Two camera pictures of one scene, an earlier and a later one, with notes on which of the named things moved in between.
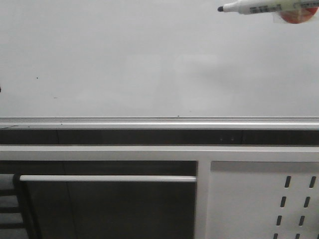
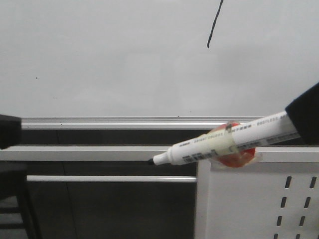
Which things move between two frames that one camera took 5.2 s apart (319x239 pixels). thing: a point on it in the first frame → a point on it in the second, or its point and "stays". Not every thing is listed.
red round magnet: x=299 y=16 → x=242 y=157
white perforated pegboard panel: x=263 y=200 stays
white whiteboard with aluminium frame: x=154 y=64 stays
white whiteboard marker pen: x=251 y=7 → x=273 y=130
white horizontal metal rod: x=107 y=179 stays
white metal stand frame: x=203 y=154 stays
